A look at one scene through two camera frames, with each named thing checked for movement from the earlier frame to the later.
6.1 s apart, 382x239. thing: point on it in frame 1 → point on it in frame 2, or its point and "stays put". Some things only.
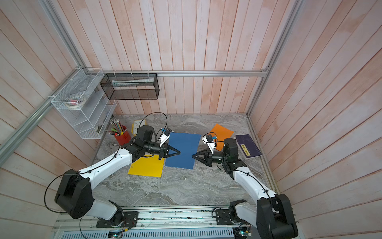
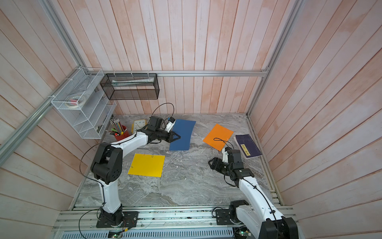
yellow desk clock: (137, 124) stays put
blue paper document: (187, 144) → (184, 129)
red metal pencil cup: (123, 137) stays put
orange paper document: (221, 133) stays put
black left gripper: (164, 151) → (171, 134)
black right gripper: (207, 161) → (218, 162)
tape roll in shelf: (75, 101) stays put
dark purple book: (247, 146) stays put
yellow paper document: (148, 165) stays put
